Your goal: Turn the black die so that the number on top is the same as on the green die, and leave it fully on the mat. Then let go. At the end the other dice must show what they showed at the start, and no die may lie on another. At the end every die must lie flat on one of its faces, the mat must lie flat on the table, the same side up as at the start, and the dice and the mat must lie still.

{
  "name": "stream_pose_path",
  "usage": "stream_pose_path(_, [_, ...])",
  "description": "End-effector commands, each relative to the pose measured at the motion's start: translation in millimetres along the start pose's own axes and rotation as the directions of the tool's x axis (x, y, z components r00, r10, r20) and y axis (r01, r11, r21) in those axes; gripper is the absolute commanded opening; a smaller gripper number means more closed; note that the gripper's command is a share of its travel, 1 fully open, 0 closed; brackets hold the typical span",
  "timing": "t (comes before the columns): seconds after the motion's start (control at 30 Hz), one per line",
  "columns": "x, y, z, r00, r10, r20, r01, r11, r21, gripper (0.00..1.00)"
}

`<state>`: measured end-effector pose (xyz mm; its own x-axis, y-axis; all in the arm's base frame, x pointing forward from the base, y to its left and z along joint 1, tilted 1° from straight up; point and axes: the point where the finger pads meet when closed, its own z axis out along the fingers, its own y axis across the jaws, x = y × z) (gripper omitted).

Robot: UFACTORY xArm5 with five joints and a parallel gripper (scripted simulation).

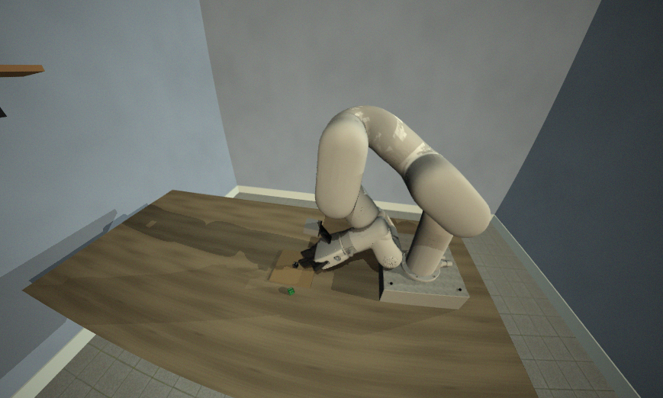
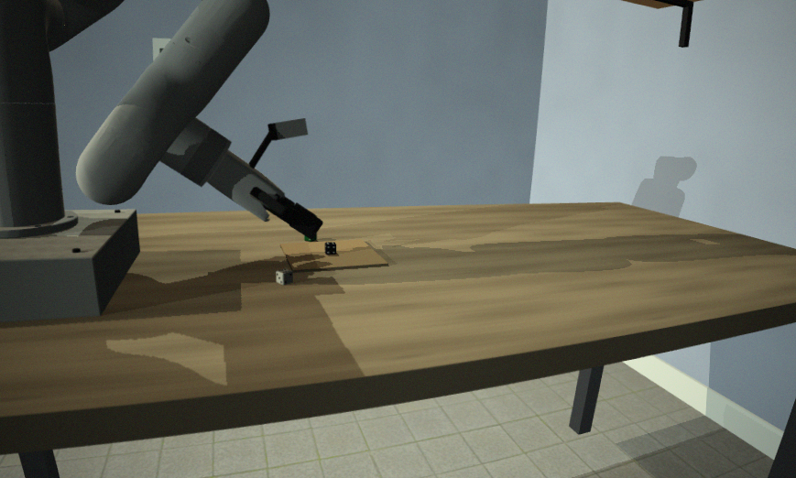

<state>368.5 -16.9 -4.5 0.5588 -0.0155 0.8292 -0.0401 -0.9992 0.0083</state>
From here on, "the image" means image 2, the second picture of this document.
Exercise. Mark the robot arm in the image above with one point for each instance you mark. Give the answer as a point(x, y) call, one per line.
point(137, 134)

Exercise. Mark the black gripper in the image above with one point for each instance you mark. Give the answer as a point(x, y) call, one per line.
point(235, 179)

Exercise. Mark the white die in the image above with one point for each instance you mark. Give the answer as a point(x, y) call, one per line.
point(284, 276)

